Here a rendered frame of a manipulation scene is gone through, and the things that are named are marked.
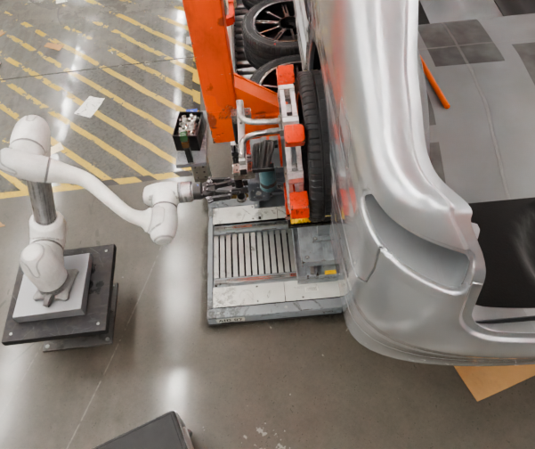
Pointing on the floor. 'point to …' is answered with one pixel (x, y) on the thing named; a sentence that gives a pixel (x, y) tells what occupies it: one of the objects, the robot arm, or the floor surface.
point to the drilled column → (201, 172)
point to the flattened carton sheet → (497, 377)
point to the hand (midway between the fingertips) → (239, 186)
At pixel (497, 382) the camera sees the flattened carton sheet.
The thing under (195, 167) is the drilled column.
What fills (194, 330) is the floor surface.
